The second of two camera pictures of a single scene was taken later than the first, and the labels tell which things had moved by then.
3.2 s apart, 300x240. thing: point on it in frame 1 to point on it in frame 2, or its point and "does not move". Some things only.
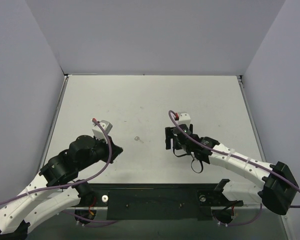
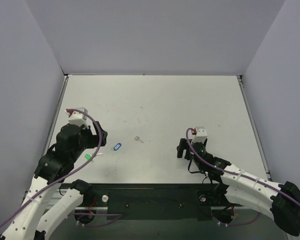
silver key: (138, 139) does not move
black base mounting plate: (186, 202) does not move
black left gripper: (114, 151) to (95, 135)
